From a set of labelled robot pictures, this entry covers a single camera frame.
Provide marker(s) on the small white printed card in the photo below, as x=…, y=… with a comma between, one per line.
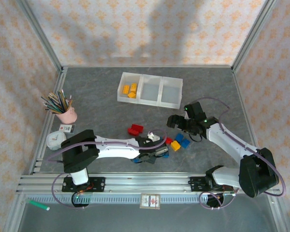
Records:
x=66, y=128

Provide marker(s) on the pink pencil cup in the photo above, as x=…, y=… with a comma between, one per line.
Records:
x=67, y=117

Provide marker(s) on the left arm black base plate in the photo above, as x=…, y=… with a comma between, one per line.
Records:
x=97, y=184

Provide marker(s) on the aluminium table side rail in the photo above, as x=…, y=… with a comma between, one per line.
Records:
x=61, y=79
x=242, y=96

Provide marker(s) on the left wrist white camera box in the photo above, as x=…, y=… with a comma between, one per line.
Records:
x=153, y=137

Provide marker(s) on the long aluminium mounting rail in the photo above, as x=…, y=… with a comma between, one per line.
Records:
x=147, y=183

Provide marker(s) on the red lego brick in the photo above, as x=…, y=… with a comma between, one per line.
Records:
x=137, y=127
x=133, y=131
x=169, y=140

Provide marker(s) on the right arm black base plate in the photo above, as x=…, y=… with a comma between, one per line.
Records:
x=195, y=184

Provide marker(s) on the aluminium corner post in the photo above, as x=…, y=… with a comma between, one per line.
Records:
x=39, y=31
x=254, y=31

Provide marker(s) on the white alarm clock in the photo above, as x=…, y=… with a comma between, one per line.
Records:
x=54, y=140

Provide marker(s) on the yellow lego brick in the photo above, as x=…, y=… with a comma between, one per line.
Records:
x=131, y=95
x=134, y=87
x=175, y=146
x=126, y=89

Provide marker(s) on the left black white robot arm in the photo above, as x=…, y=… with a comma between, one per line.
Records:
x=116, y=152

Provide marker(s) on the green marker pen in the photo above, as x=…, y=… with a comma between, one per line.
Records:
x=37, y=204

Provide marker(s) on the small label card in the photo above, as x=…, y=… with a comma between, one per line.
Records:
x=150, y=201

